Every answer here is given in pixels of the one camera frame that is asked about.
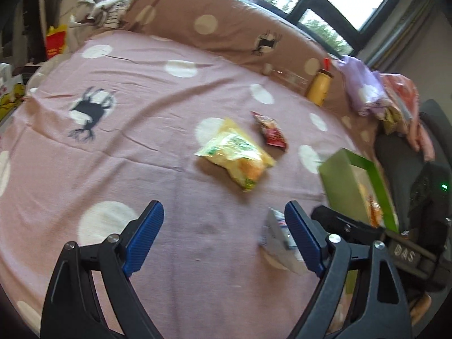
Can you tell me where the orange snack bag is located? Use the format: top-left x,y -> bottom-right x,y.
358,182 -> 384,227

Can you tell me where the green cardboard box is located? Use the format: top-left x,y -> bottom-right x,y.
318,149 -> 399,233

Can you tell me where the white blue snack packet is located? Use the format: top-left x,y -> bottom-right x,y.
259,208 -> 308,275

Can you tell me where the yellow-green snack bag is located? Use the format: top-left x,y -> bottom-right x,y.
195,118 -> 276,192

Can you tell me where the person hand holding gripper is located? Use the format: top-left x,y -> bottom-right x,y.
410,294 -> 432,326

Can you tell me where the red small snack packet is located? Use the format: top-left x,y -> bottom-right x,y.
251,111 -> 288,151

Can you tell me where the yellow drink bottle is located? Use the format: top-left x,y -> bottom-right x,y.
306,57 -> 333,107

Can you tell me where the purple cloth bundle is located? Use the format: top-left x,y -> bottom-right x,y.
338,56 -> 391,119

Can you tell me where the clear plastic water bottle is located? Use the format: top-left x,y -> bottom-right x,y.
262,64 -> 308,96

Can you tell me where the pink polka-dot bed sheet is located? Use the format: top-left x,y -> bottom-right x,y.
1,31 -> 375,338

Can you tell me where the KFC paper bag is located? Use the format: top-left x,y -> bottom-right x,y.
0,63 -> 25,121

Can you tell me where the brown polka-dot pillow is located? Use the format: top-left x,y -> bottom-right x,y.
122,0 -> 329,81

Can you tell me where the red yellow paper bag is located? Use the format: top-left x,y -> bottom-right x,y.
45,25 -> 68,60

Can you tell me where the white striped clothing pile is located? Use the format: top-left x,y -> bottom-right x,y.
68,0 -> 131,29

